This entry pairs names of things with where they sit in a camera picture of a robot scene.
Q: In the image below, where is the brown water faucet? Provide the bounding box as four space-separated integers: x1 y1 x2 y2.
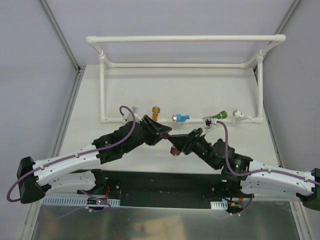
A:
163 133 180 157

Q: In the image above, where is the white PVC pipe frame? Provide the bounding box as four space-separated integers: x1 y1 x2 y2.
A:
86 34 286 124

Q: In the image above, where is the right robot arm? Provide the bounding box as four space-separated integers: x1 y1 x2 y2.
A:
166 128 320 211

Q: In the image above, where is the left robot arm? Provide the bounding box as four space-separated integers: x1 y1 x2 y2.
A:
16 115 172 204

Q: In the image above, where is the orange water faucet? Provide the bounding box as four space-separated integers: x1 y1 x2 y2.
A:
151 106 161 122

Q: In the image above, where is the blue water faucet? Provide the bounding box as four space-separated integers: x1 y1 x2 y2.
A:
171 114 190 123

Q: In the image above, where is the green water faucet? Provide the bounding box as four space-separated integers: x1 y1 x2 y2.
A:
211 110 228 121

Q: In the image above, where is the white water faucet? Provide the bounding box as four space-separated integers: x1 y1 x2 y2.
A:
232 109 253 124

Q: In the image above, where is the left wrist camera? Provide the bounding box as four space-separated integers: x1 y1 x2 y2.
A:
123 106 142 123

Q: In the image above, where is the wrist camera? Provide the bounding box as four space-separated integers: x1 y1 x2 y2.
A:
201 116 218 136
123 106 142 123

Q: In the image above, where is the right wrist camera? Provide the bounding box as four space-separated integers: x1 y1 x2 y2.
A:
201 116 218 136

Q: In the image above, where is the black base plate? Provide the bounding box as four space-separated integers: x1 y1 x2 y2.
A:
77 169 258 208

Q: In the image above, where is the right white cable duct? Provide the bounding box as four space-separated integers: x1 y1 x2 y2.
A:
210 200 228 210

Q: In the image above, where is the white cable duct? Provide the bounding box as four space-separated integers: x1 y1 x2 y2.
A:
210 200 228 210
42 196 108 207

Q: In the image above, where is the left white cable duct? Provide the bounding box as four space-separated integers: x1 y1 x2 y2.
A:
42 196 108 207

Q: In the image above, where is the left aluminium frame post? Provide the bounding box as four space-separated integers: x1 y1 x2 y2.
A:
37 0 81 73

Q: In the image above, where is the aluminium frame post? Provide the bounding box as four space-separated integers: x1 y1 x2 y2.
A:
37 0 81 73
274 0 303 35

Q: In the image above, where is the right aluminium frame post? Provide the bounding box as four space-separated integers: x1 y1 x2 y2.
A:
274 0 303 35

